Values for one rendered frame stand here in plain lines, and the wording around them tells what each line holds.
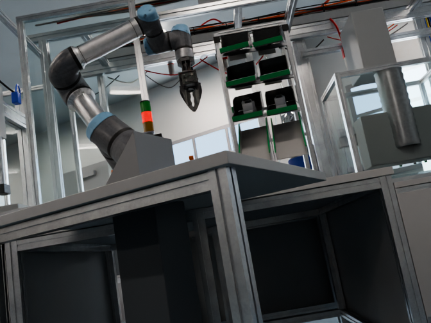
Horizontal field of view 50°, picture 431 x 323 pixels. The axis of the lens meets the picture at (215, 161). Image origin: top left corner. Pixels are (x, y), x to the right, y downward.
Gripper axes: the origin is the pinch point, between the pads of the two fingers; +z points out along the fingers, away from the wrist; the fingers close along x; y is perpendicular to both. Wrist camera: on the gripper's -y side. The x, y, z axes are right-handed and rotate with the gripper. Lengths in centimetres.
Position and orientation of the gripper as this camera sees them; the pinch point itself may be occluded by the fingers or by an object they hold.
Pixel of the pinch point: (194, 109)
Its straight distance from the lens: 188.8
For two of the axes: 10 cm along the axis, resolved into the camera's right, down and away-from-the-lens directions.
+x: 9.8, -1.7, -0.1
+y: -0.5, -1.9, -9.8
